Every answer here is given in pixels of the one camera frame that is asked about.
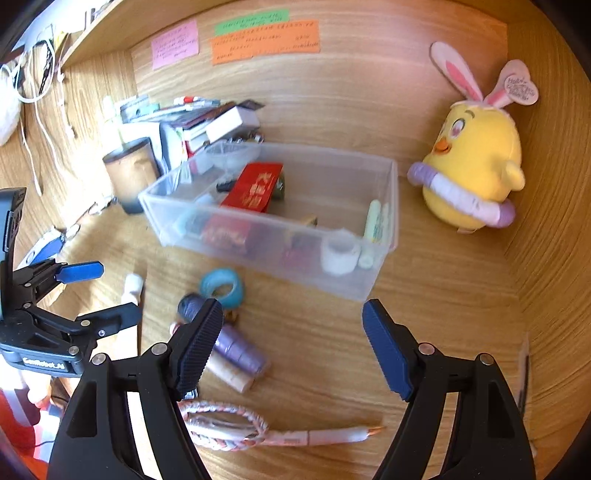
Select white tape roll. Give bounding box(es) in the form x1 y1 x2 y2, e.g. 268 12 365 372
321 229 361 277

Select orange paper note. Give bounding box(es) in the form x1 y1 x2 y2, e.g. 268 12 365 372
210 19 321 66

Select pale green highlighter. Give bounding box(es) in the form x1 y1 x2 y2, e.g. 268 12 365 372
358 199 391 273

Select orange red clothing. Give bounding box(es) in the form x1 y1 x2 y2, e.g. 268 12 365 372
0 388 75 467

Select white cable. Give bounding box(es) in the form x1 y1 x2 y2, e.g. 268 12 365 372
0 28 77 195

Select white squeeze tube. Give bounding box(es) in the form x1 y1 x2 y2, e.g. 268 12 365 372
185 154 218 178

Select dark purple bottle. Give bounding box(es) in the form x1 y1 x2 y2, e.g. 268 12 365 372
178 294 269 376

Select eyeglasses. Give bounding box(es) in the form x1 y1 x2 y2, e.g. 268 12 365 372
83 196 116 217

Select small white bottle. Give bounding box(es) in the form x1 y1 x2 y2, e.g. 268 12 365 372
124 273 145 305

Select small white box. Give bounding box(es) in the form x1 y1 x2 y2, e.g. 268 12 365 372
205 107 262 144

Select tan ceramic mug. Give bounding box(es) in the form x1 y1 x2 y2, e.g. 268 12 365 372
104 154 160 215

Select blue white card holder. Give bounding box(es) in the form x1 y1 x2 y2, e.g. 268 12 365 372
21 231 70 268

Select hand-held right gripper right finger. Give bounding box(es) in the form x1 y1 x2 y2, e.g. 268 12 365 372
361 298 539 480

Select white soft object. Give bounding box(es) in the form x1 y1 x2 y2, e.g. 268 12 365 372
0 65 23 146

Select blue tape roll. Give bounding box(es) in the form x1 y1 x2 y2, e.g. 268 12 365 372
199 269 245 309

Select pink braided cable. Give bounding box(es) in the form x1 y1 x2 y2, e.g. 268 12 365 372
178 399 385 450

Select red tea packet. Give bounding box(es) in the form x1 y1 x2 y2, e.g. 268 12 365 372
203 162 284 250

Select green paper note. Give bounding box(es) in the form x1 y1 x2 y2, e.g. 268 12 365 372
213 8 291 37

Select pink paper note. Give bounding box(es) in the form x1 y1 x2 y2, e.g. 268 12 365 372
151 19 200 71

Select stack of books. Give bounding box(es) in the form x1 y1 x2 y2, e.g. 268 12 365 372
120 95 259 153

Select wooden shelf board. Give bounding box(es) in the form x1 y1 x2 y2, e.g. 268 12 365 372
60 0 153 70

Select clear plastic storage bin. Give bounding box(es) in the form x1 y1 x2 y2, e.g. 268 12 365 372
137 141 399 303

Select person's left hand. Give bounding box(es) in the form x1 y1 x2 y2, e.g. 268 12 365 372
21 367 61 407

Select yellow chick plush toy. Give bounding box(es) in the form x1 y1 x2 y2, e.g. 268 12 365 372
407 41 541 234

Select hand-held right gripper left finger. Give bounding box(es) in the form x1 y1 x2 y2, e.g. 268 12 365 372
46 298 225 480

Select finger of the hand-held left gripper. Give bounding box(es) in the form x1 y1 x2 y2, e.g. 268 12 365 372
14 260 105 301
28 302 144 341

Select dark wooden mug lid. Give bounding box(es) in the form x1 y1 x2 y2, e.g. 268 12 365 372
102 137 154 162

